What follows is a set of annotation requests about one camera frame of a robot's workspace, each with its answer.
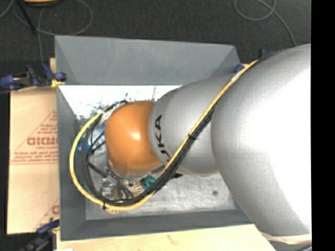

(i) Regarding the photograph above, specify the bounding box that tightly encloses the brown cardboard board, red print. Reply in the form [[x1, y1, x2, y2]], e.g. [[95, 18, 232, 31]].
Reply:
[[6, 86, 61, 235]]

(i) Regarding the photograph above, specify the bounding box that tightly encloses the grey metal bin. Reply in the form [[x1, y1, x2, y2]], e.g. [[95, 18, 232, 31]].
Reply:
[[54, 35, 252, 242]]

